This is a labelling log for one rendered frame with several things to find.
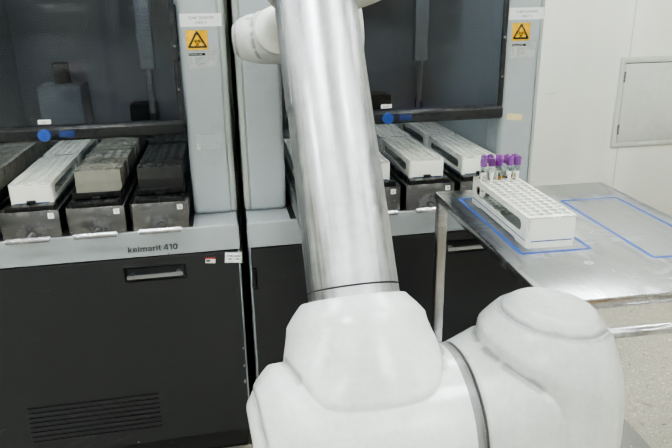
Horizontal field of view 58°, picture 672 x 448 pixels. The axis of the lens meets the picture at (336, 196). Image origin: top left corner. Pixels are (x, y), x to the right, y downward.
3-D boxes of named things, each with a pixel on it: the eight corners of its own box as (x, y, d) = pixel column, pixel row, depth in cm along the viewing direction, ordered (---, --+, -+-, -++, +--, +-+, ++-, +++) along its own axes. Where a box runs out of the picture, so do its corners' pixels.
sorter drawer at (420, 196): (352, 153, 227) (352, 129, 225) (388, 151, 230) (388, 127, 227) (410, 216, 159) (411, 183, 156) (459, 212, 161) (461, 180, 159)
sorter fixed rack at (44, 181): (44, 177, 176) (40, 156, 174) (80, 175, 177) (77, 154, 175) (11, 210, 148) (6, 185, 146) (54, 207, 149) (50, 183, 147)
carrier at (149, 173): (184, 185, 160) (182, 163, 158) (184, 187, 158) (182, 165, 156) (139, 188, 158) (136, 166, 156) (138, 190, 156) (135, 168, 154)
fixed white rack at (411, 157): (381, 157, 193) (381, 138, 191) (411, 155, 194) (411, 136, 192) (408, 182, 165) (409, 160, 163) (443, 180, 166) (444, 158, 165)
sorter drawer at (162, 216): (159, 164, 215) (156, 139, 213) (198, 162, 218) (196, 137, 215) (131, 238, 147) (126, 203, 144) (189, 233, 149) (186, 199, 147)
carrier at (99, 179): (124, 189, 157) (121, 166, 155) (123, 191, 155) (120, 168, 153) (77, 192, 155) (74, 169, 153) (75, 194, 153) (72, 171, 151)
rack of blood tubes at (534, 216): (470, 201, 143) (472, 176, 142) (510, 198, 145) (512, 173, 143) (525, 248, 115) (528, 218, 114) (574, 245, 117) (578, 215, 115)
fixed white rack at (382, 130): (359, 137, 222) (359, 120, 220) (386, 135, 224) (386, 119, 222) (379, 155, 194) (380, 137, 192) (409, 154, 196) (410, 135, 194)
